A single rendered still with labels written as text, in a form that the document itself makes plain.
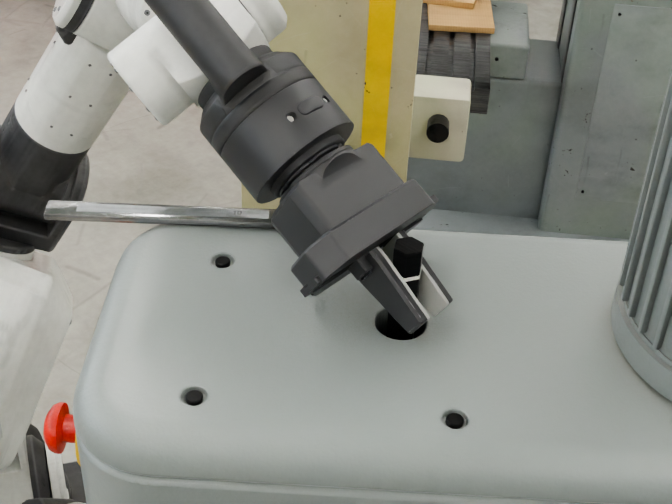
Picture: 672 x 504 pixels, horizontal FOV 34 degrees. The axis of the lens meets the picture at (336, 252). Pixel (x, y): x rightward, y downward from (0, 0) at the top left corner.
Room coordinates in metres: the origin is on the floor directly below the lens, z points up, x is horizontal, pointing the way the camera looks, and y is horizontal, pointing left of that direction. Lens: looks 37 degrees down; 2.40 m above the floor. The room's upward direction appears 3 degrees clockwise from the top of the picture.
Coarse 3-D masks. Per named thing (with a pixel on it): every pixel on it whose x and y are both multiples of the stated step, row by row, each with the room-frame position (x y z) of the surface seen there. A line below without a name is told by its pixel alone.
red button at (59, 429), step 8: (56, 408) 0.60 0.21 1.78; (64, 408) 0.60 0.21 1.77; (48, 416) 0.59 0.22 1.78; (56, 416) 0.59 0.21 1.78; (64, 416) 0.60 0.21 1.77; (72, 416) 0.60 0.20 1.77; (48, 424) 0.59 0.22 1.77; (56, 424) 0.58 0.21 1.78; (64, 424) 0.59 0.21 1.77; (72, 424) 0.59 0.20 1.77; (48, 432) 0.58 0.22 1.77; (56, 432) 0.58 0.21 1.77; (64, 432) 0.59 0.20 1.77; (72, 432) 0.59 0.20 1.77; (48, 440) 0.58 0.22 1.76; (56, 440) 0.58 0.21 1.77; (64, 440) 0.59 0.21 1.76; (72, 440) 0.59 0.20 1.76; (48, 448) 0.58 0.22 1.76; (56, 448) 0.58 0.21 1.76; (64, 448) 0.59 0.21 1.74
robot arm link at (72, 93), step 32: (64, 0) 0.91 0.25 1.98; (64, 32) 0.94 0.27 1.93; (64, 64) 0.94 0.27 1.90; (96, 64) 0.94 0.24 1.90; (32, 96) 0.96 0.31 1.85; (64, 96) 0.94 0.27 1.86; (96, 96) 0.94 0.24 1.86; (32, 128) 0.95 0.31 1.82; (64, 128) 0.95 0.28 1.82; (96, 128) 0.96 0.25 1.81
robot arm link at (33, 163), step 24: (0, 144) 0.97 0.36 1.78; (24, 144) 0.95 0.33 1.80; (0, 168) 0.96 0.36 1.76; (24, 168) 0.95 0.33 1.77; (48, 168) 0.95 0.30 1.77; (72, 168) 0.97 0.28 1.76; (0, 192) 0.95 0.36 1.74; (24, 192) 0.96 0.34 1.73; (48, 192) 0.97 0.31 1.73; (24, 216) 0.98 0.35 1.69
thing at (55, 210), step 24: (48, 216) 0.69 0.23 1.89; (72, 216) 0.69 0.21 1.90; (96, 216) 0.69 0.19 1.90; (120, 216) 0.70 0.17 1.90; (144, 216) 0.70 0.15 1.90; (168, 216) 0.70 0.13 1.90; (192, 216) 0.70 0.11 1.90; (216, 216) 0.70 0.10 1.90; (240, 216) 0.70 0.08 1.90; (264, 216) 0.70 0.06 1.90
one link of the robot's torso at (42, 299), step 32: (0, 256) 0.93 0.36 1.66; (32, 256) 0.98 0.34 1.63; (0, 288) 0.90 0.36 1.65; (32, 288) 0.91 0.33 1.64; (64, 288) 0.98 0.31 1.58; (0, 320) 0.88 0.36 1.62; (32, 320) 0.89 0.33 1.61; (64, 320) 0.92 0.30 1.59; (0, 352) 0.86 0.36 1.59; (32, 352) 0.88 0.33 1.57; (0, 384) 0.84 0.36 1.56; (32, 384) 0.87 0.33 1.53; (0, 416) 0.83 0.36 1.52; (0, 448) 0.82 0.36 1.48
